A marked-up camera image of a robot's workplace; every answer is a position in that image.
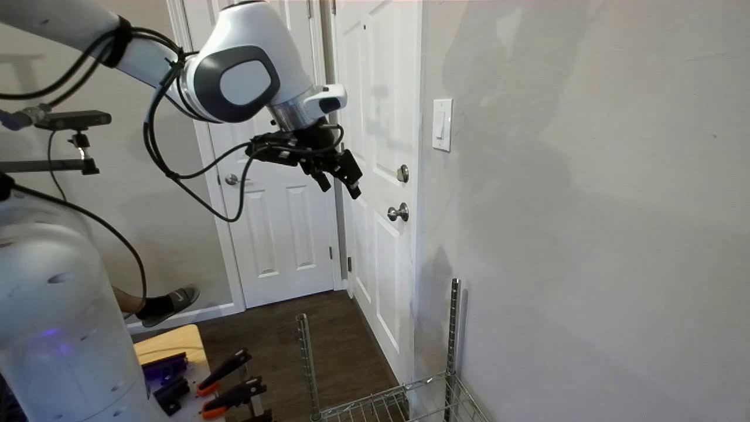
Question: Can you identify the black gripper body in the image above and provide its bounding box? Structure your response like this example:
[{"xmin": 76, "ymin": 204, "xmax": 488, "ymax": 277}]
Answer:
[{"xmin": 290, "ymin": 121, "xmax": 354, "ymax": 170}]

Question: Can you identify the white wall light switch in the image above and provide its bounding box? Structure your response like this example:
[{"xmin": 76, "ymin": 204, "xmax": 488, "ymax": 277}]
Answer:
[{"xmin": 430, "ymin": 95, "xmax": 454, "ymax": 155}]

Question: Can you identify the white panel entry door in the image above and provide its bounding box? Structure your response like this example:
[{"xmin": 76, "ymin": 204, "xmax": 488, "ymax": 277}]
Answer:
[{"xmin": 332, "ymin": 0, "xmax": 427, "ymax": 383}]

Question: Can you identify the silver round door knob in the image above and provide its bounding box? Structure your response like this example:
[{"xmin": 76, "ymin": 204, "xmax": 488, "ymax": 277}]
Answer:
[{"xmin": 384, "ymin": 202, "xmax": 411, "ymax": 224}]

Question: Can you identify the white panel closet door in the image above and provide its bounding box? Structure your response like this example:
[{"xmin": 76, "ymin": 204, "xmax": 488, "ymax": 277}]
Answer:
[{"xmin": 204, "ymin": 0, "xmax": 346, "ymax": 308}]

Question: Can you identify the person foot black sock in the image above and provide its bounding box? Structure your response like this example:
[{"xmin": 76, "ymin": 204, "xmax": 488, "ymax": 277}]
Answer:
[{"xmin": 113, "ymin": 283, "xmax": 202, "ymax": 329}]

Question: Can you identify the light wooden board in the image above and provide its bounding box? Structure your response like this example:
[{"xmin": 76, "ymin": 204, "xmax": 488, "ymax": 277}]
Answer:
[{"xmin": 131, "ymin": 324, "xmax": 210, "ymax": 393}]

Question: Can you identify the purple black clamp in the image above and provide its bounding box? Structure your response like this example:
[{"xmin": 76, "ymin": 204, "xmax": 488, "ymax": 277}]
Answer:
[{"xmin": 141, "ymin": 351, "xmax": 190, "ymax": 386}]

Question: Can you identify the small black clamp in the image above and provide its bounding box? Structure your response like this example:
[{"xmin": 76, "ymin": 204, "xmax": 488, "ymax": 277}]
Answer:
[{"xmin": 151, "ymin": 376, "xmax": 192, "ymax": 416}]

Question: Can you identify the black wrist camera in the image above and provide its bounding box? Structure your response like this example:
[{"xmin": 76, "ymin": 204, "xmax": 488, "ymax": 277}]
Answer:
[{"xmin": 246, "ymin": 130, "xmax": 304, "ymax": 165}]

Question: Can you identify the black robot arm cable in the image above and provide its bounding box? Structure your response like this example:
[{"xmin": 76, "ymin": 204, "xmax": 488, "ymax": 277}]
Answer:
[{"xmin": 0, "ymin": 21, "xmax": 261, "ymax": 224}]

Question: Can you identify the metal wire shelf rack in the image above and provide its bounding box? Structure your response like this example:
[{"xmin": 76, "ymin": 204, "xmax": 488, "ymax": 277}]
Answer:
[{"xmin": 294, "ymin": 277, "xmax": 488, "ymax": 422}]

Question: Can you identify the black camera cable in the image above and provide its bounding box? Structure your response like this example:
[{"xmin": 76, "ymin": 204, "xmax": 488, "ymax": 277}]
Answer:
[{"xmin": 0, "ymin": 125, "xmax": 151, "ymax": 301}]

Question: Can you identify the black clamp orange handle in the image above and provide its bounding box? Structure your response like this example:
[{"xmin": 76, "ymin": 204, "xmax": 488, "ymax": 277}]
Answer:
[
  {"xmin": 195, "ymin": 347, "xmax": 254, "ymax": 397},
  {"xmin": 196, "ymin": 375, "xmax": 268, "ymax": 422}
]

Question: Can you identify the black stereo camera on stand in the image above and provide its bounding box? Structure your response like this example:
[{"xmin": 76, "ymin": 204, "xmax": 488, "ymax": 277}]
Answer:
[{"xmin": 0, "ymin": 106, "xmax": 115, "ymax": 177}]

